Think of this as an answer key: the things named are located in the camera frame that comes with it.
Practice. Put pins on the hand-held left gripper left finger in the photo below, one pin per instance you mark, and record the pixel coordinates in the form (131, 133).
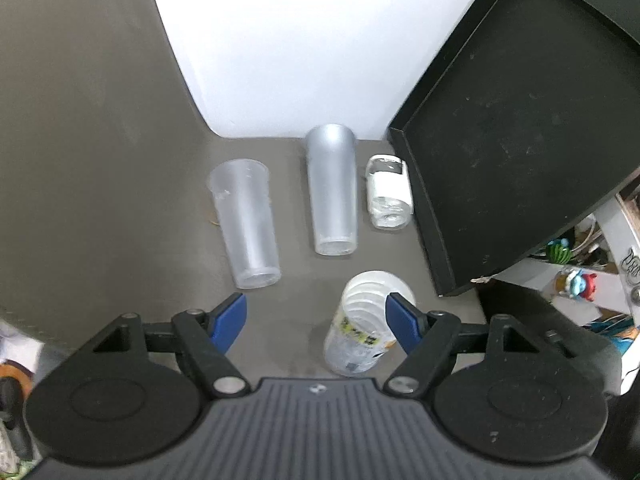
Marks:
(229, 322)

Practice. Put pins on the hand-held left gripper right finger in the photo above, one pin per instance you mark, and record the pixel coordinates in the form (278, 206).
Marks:
(403, 321)

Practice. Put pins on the ribbed clear plastic cup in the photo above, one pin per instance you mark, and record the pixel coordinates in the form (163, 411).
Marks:
(361, 324)

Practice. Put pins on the tall clear plastic cup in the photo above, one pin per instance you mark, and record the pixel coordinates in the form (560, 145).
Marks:
(246, 222)

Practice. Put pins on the tall frosted grey cup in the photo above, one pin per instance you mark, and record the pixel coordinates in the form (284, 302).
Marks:
(332, 187)

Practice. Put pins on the small white label glass jar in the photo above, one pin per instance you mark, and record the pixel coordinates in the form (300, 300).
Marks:
(388, 191)

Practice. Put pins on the watermelon figurine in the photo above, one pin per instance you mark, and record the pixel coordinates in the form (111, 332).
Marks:
(558, 251)

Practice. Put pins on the blue and red toy figure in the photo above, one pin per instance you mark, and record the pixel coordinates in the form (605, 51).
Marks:
(578, 283)

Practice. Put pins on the white shelf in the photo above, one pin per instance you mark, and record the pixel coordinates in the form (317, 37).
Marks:
(575, 265)

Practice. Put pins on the black tray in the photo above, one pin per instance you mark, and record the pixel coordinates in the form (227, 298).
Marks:
(520, 125)

